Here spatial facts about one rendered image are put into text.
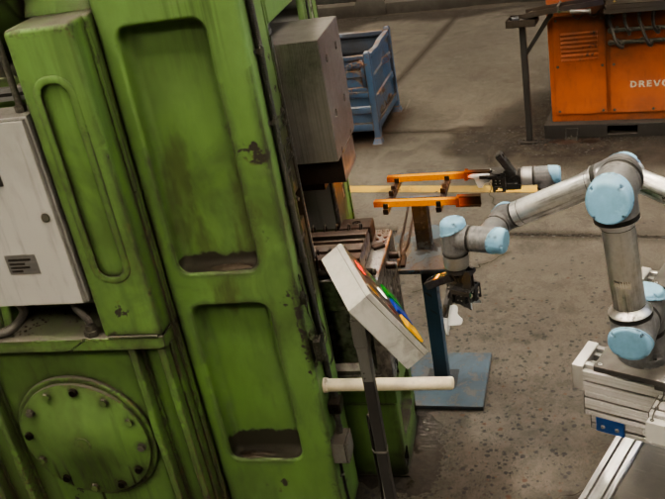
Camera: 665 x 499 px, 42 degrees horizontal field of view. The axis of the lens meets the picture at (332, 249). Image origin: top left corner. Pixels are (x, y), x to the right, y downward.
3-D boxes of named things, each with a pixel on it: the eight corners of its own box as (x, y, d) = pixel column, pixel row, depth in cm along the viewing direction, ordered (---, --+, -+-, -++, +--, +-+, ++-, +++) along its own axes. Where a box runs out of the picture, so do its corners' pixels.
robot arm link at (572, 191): (638, 136, 232) (486, 199, 263) (629, 151, 224) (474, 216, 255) (658, 172, 234) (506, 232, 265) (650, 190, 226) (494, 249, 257)
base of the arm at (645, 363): (678, 346, 258) (679, 317, 253) (661, 373, 248) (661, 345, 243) (627, 335, 267) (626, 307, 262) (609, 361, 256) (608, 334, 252)
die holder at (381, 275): (407, 326, 356) (392, 228, 336) (394, 382, 324) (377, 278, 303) (275, 330, 370) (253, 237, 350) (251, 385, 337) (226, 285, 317)
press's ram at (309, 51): (358, 120, 316) (340, 9, 298) (338, 161, 283) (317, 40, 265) (248, 130, 327) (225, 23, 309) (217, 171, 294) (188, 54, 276)
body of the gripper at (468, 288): (470, 311, 257) (466, 275, 251) (444, 305, 262) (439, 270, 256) (482, 298, 262) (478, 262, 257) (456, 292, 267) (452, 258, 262)
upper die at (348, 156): (356, 158, 309) (352, 133, 305) (345, 181, 292) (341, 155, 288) (243, 167, 319) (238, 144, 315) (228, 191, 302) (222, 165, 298)
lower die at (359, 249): (371, 247, 325) (367, 227, 321) (362, 273, 308) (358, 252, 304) (263, 252, 335) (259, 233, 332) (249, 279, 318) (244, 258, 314)
